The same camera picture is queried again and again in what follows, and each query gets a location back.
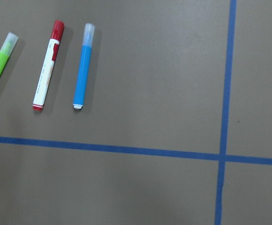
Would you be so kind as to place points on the blue marker pen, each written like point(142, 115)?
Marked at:
point(82, 76)

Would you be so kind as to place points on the red capped white marker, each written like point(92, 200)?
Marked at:
point(48, 65)

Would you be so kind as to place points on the green marker pen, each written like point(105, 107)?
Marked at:
point(7, 49)

